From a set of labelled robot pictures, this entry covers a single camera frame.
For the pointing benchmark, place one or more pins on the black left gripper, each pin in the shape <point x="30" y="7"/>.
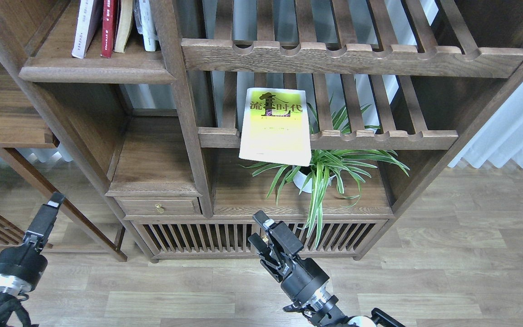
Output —
<point x="21" y="267"/>

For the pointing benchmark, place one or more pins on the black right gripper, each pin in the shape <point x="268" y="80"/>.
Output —
<point x="302" y="280"/>

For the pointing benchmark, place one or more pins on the white purple cover book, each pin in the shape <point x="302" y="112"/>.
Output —
<point x="89" y="14"/>

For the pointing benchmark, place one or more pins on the red cover book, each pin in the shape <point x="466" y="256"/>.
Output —
<point x="109" y="23"/>

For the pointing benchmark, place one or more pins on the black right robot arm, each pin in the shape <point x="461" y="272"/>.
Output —
<point x="336" y="318"/>

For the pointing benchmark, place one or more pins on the white plant pot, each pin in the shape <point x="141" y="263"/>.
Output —
<point x="311" y="180"/>

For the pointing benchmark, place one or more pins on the green spider plant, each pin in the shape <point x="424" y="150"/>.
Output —
<point x="350" y="169"/>

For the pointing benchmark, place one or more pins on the yellow green cover book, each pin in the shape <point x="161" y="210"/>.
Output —
<point x="276" y="127"/>

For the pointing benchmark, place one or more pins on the brass drawer knob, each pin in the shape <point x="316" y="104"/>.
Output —
<point x="159" y="209"/>

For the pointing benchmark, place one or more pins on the dark wooden bookshelf unit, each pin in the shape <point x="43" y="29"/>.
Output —
<point x="162" y="127"/>

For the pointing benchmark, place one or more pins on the upright white book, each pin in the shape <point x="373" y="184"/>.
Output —
<point x="145" y="24"/>

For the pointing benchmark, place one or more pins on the upright cream paged book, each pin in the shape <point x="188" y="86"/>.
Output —
<point x="125" y="18"/>

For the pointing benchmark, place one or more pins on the white curtain right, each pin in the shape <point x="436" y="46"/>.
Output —
<point x="500" y="140"/>

